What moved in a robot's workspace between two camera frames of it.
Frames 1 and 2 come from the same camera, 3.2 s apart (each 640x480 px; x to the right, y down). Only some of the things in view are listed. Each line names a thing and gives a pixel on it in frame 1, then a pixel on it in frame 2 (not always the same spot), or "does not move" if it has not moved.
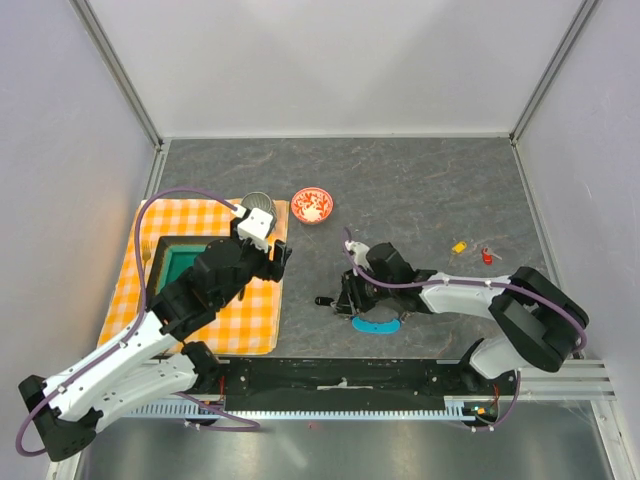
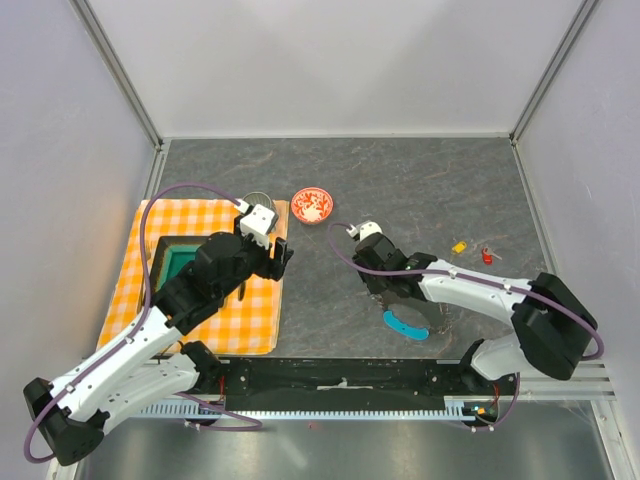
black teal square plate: [173, 256] does not move
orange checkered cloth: [251, 326] does not move
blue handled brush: [379, 327] to [413, 331]
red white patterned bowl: [312, 205] does not move
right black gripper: [350, 301] to [372, 285]
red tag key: [487, 256] does not move
